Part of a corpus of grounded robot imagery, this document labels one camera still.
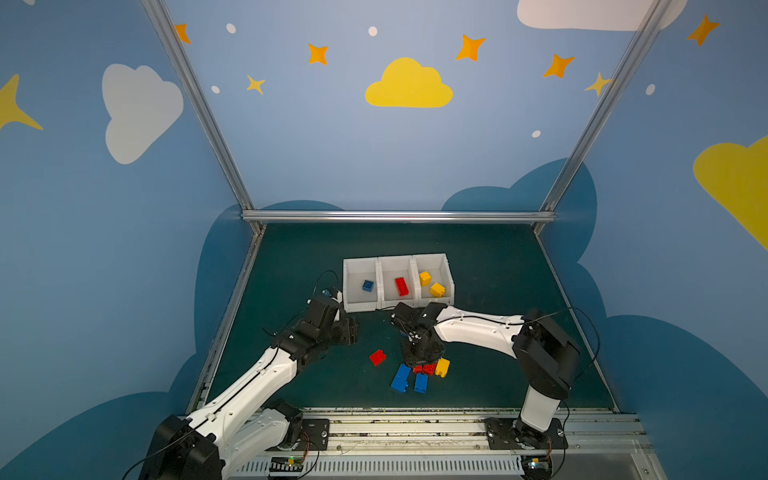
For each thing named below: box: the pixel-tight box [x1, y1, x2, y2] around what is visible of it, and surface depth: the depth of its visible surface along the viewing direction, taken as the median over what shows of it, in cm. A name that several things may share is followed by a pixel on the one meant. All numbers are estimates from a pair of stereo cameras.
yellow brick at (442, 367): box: [435, 357, 451, 378], surface depth 86 cm
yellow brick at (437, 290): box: [430, 282, 446, 297], surface depth 103 cm
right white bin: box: [412, 252, 455, 308], surface depth 103 cm
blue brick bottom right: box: [414, 373, 429, 394], surface depth 82 cm
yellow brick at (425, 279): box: [419, 271, 432, 287], surface depth 104 cm
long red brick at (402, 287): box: [395, 277, 409, 297], surface depth 104 cm
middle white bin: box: [378, 255, 417, 309], surface depth 104 cm
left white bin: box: [343, 257, 379, 313], surface depth 103 cm
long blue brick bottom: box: [391, 363, 411, 393], surface depth 84 cm
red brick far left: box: [370, 349, 387, 367], surface depth 88 cm
